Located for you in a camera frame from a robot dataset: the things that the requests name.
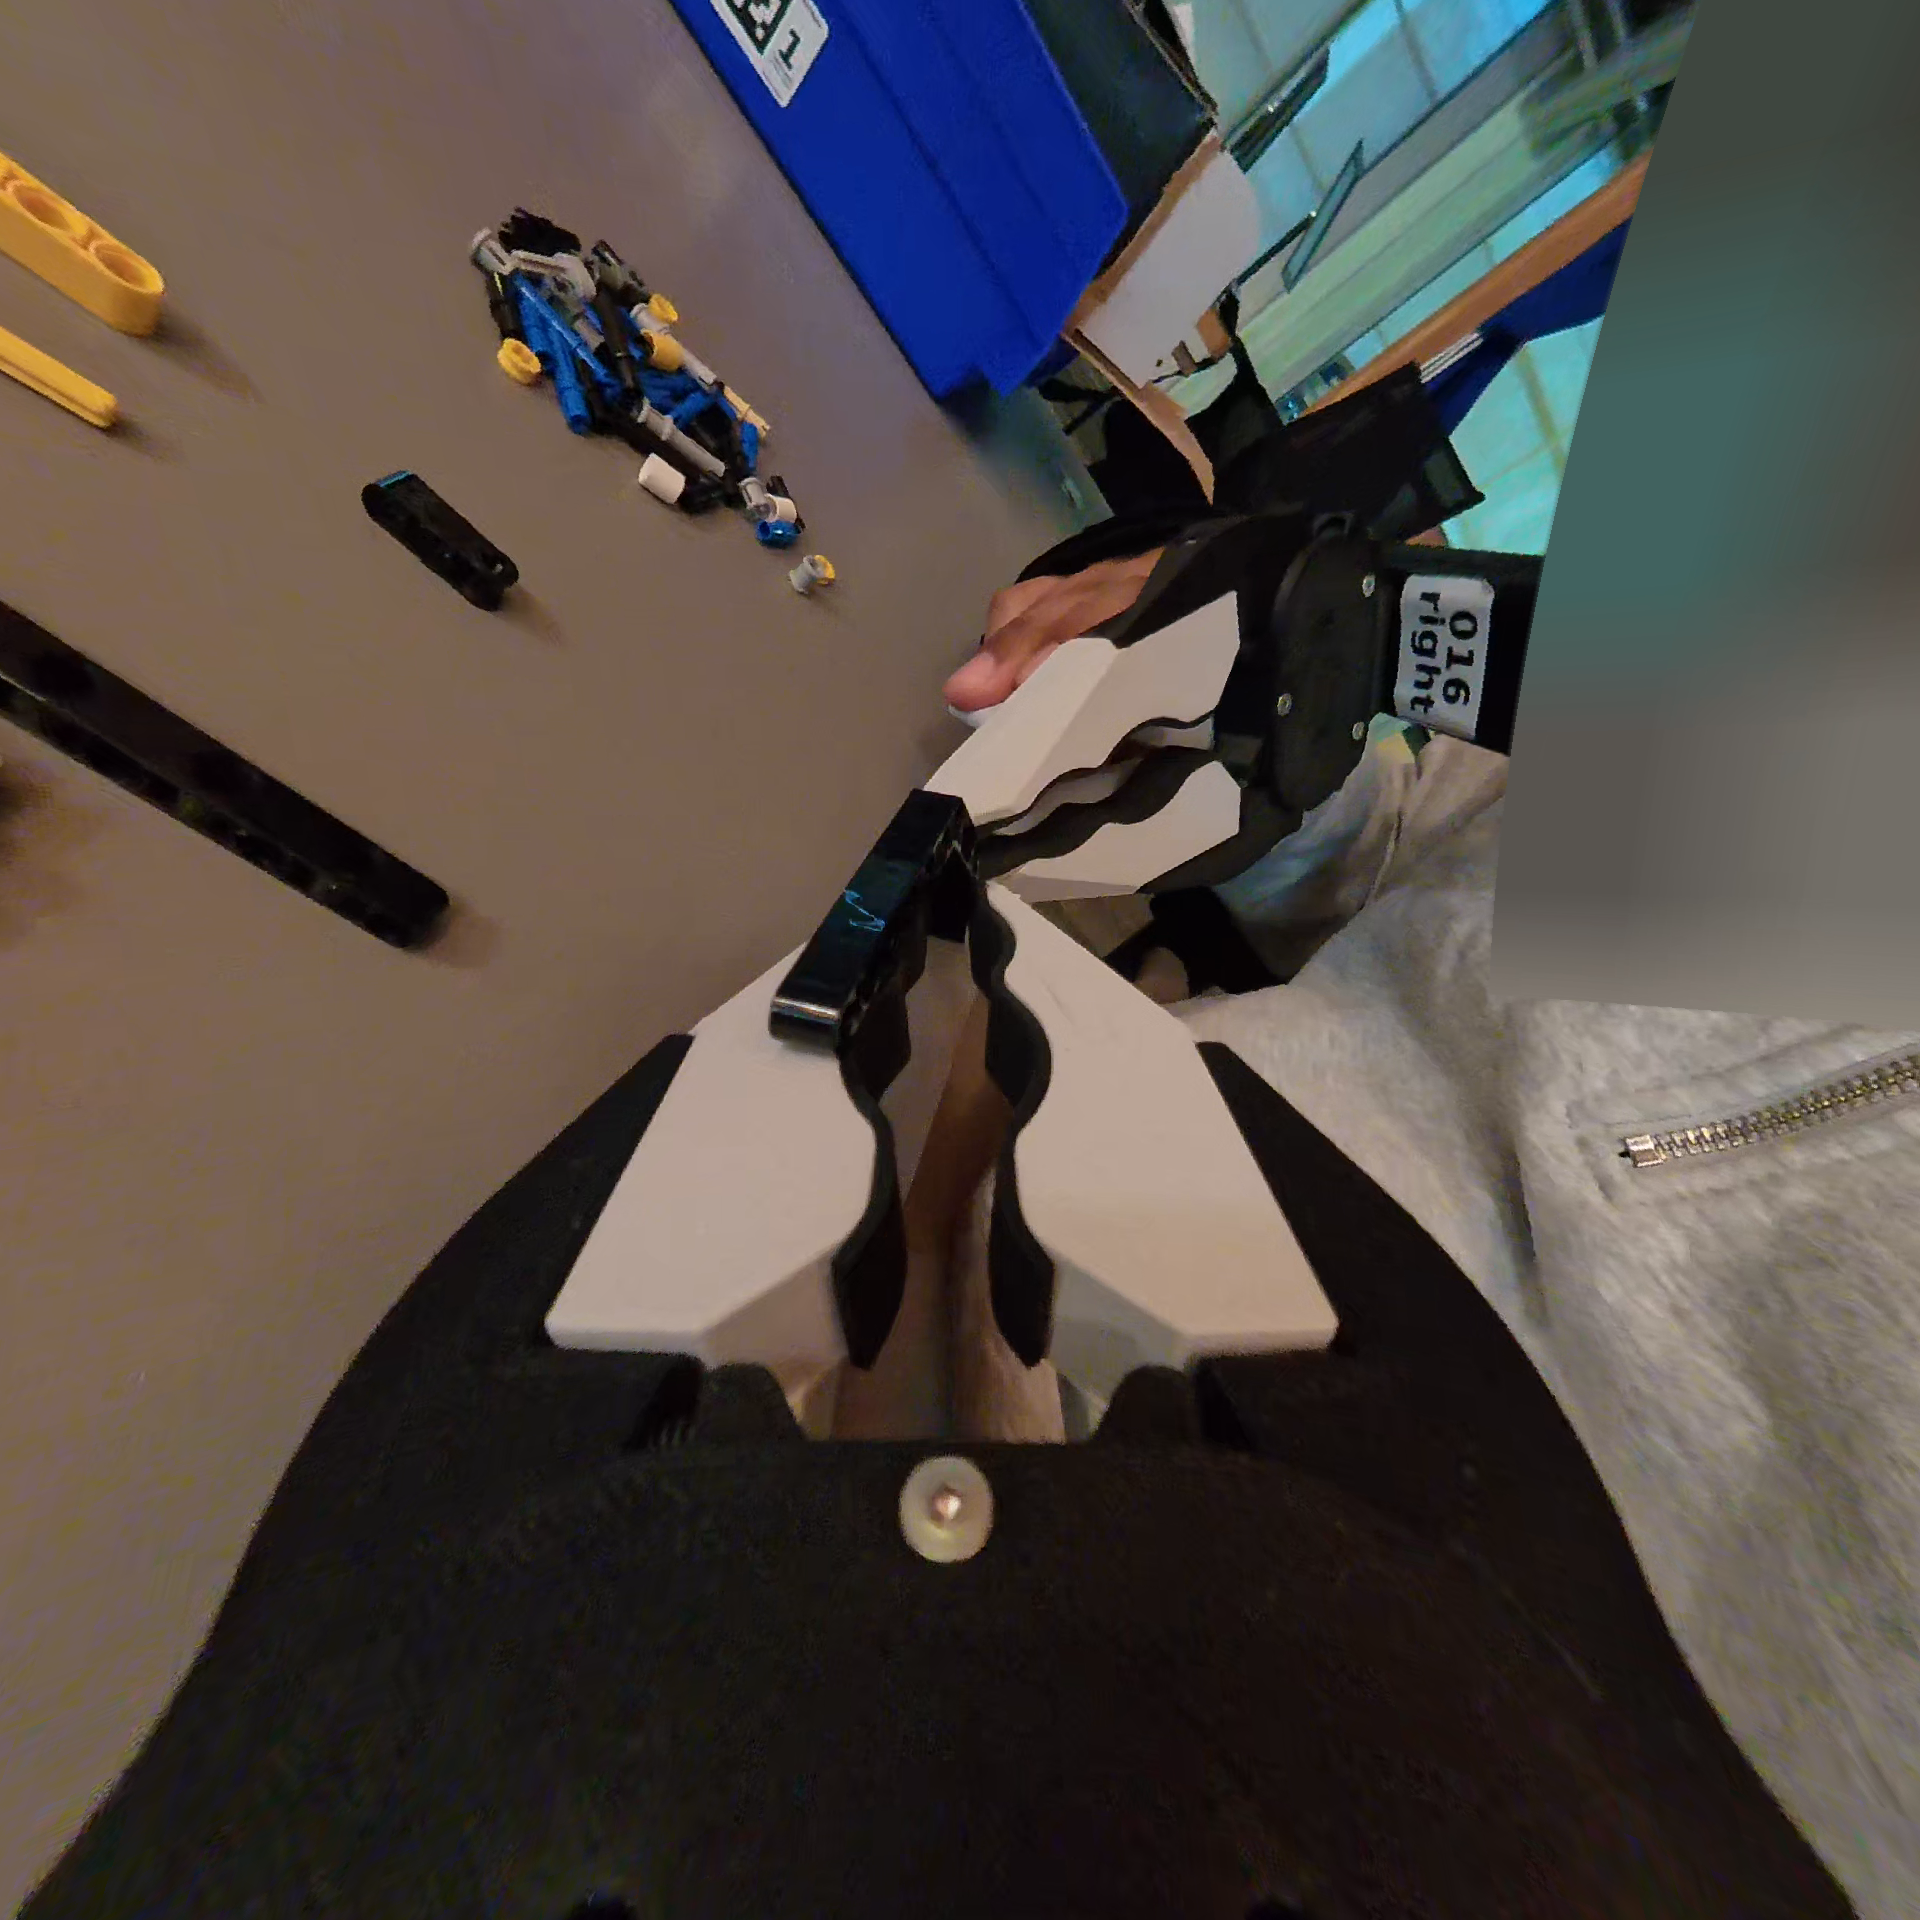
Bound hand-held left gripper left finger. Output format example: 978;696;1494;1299
544;883;981;1414

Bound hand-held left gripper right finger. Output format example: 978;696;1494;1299
966;883;1340;1394

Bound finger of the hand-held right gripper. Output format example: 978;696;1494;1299
918;585;1250;832
978;757;1256;906

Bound black lego frame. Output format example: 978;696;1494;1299
768;790;985;1051

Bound person's right forearm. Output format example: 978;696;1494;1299
1207;732;1508;993

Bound pile of small lego pins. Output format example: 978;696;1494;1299
469;209;841;597

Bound long black lego beam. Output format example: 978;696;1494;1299
0;598;452;952

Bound small black lego connector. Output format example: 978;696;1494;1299
358;472;521;616

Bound yellow lego axle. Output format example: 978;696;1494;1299
0;323;120;435

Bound long yellow lego beam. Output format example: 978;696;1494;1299
0;150;164;337

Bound person's right hand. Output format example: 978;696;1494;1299
941;544;1167;724

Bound tan trousers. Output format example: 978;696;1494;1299
831;990;1073;1444

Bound white cardboard box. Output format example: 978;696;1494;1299
1055;142;1269;396

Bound blue plastic bin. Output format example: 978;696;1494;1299
668;0;1132;400

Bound grey fleece jacket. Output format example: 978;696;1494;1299
1176;961;1920;1920

